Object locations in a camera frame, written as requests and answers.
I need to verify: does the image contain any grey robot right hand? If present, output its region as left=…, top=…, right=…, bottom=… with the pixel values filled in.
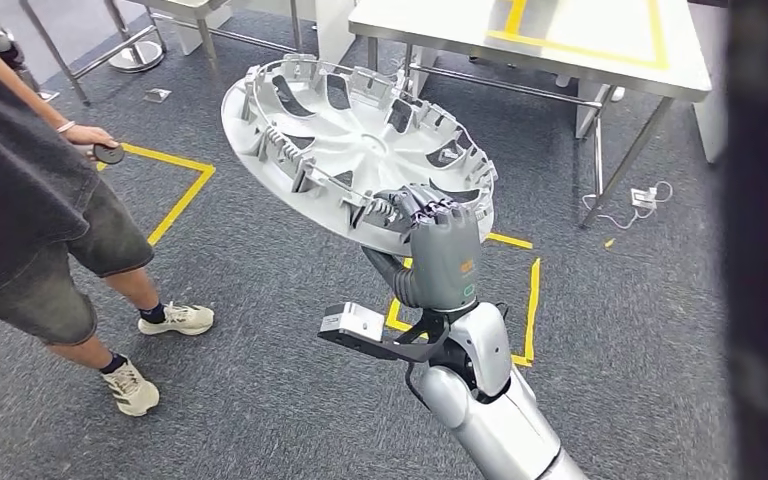
left=373, top=184, right=485, bottom=313

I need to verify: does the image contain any chrome round base stand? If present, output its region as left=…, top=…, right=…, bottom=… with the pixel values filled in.
left=102, top=0, right=167, bottom=74

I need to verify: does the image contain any steel table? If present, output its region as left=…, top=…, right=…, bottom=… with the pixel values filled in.
left=125, top=0, right=306, bottom=74

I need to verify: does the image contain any grey plastic wheel cover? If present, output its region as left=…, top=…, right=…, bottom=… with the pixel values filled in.
left=220, top=54, right=499, bottom=258

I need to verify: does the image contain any person's hand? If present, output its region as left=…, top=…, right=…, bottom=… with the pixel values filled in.
left=62, top=124, right=120, bottom=160

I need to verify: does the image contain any yellow floor tape square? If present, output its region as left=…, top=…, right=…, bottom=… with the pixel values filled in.
left=383, top=231, right=543, bottom=369

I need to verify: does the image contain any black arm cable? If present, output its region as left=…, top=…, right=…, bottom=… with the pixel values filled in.
left=405, top=362, right=432, bottom=409

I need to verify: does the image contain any white cabinet panel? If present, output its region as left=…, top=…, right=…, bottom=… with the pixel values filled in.
left=688, top=3, right=730, bottom=165
left=314, top=0, right=359, bottom=64

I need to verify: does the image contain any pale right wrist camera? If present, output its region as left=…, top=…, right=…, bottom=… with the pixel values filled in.
left=320, top=302, right=387, bottom=346

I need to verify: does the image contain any person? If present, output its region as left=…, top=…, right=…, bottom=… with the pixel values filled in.
left=0, top=16, right=216, bottom=419

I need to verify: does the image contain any white power strip cable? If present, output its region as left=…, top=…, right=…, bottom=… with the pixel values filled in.
left=581, top=180, right=675, bottom=231

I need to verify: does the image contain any steel workbench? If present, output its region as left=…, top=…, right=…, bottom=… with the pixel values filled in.
left=347, top=0, right=713, bottom=230

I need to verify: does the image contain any black round controller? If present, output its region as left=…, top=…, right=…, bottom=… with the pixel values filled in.
left=92, top=142, right=126, bottom=166

